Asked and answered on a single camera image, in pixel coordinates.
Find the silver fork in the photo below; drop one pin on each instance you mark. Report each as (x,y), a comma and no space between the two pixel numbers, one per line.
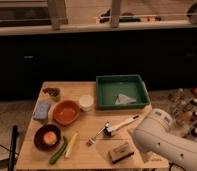
(92,139)

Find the blue sponge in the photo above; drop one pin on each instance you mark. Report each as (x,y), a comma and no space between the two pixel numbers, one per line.
(41,111)

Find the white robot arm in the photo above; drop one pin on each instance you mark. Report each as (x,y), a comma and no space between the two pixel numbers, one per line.
(152,135)

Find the white-handled brush tool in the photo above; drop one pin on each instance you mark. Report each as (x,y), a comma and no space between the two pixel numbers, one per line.
(111,130)

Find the green plastic tray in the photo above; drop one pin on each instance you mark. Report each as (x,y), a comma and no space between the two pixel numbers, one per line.
(109,86)

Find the white cup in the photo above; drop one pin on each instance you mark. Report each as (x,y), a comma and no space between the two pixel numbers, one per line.
(86,102)

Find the green cucumber toy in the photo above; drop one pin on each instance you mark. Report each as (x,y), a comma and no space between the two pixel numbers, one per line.
(61,150)

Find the orange round toy food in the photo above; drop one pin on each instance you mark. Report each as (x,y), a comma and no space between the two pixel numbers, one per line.
(50,138)

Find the dark red bowl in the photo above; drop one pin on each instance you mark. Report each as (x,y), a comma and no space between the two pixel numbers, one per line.
(38,137)

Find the grey folded cloth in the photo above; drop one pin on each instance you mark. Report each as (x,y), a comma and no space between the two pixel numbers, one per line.
(124,99)

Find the black stand pole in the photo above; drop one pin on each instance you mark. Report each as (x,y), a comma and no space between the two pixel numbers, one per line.
(13,145)

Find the small bowl with grapes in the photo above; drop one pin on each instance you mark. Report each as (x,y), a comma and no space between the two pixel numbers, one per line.
(54,93)

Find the wooden black-base eraser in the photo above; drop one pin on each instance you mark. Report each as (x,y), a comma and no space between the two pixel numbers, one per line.
(121,152)

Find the orange bowl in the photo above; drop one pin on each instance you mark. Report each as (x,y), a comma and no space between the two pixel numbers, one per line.
(66,112)

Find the pale yellow vegetable stick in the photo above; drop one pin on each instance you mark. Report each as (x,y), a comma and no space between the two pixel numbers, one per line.
(70,145)

